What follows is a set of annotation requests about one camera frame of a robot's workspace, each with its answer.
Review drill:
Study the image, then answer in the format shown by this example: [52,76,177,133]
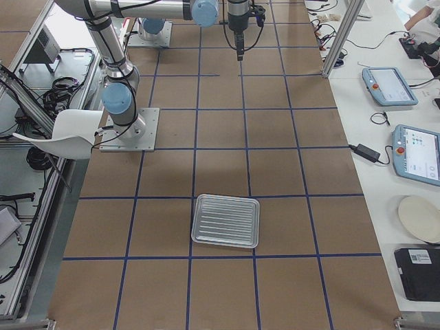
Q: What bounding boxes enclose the aluminium frame post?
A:
[322,0,364,78]

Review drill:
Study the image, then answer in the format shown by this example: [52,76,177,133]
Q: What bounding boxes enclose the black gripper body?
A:
[228,12,248,34]

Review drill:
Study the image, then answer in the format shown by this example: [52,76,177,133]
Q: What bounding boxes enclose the black flat box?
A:
[394,248,439,302]

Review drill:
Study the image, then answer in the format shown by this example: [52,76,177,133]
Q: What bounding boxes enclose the white round plate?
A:
[398,196,439,244]

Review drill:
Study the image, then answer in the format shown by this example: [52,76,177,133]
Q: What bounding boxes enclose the near blue teach pendant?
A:
[393,124,439,186]

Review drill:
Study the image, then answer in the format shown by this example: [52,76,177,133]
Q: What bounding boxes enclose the silver ribbed metal tray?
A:
[191,194,260,249]

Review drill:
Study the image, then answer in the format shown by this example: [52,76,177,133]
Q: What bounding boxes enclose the far blue teach pendant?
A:
[362,67,418,107]

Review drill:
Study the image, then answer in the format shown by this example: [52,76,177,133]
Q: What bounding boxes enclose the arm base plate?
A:
[128,21,173,48]
[99,108,160,152]

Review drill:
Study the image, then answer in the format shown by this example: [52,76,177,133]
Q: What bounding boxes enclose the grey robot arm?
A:
[57,1,220,144]
[137,18,166,42]

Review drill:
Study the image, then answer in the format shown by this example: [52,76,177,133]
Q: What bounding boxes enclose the blue teach pendant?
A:
[362,67,418,107]
[393,124,439,186]

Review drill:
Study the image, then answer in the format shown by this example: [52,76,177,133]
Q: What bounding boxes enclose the white plastic chair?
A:
[13,109,102,160]

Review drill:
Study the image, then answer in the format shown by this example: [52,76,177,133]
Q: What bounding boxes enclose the black power adapter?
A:
[349,144,380,163]

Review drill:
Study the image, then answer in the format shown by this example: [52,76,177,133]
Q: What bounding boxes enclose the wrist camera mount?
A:
[250,3,266,28]

